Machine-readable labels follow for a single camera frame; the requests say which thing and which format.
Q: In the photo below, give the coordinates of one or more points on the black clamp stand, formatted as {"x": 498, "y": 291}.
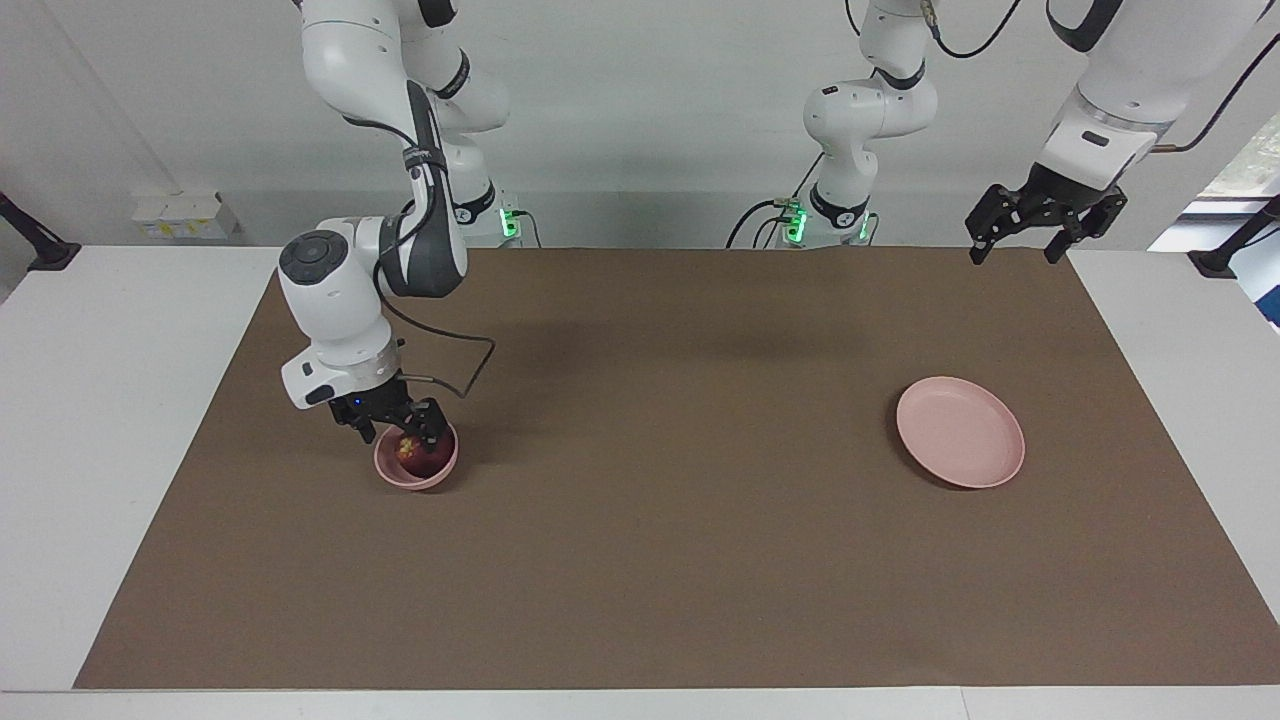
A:
{"x": 1220, "y": 260}
{"x": 45, "y": 250}

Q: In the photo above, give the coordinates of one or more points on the pink plate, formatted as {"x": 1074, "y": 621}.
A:
{"x": 960, "y": 430}

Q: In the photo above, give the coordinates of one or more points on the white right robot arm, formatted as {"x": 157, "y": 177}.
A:
{"x": 335, "y": 300}

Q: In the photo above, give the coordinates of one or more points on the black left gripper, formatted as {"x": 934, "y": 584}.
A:
{"x": 1065, "y": 195}

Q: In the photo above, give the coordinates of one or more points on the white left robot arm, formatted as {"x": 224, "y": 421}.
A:
{"x": 850, "y": 110}

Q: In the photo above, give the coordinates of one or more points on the window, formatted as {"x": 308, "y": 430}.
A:
{"x": 1245, "y": 170}

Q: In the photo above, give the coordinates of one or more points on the brown table mat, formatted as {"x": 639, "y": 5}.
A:
{"x": 680, "y": 560}

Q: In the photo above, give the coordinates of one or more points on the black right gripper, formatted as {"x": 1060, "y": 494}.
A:
{"x": 375, "y": 405}

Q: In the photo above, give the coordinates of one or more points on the pink bowl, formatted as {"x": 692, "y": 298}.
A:
{"x": 400, "y": 477}

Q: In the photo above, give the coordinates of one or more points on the red apple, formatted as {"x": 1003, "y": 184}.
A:
{"x": 408, "y": 450}

